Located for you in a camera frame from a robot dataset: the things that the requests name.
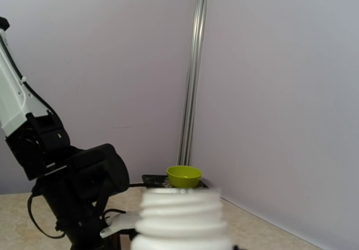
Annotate small white pill bottle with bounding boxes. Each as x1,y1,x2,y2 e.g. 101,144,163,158
130,188,233,249

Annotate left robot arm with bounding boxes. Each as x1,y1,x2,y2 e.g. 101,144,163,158
1,35,130,249

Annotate lime green bowl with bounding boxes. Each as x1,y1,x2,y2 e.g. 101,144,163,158
167,165,202,179

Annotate black square tray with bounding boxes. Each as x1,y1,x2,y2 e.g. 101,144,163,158
142,174,208,188

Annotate left aluminium frame post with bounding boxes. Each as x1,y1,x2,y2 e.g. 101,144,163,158
177,0,208,165

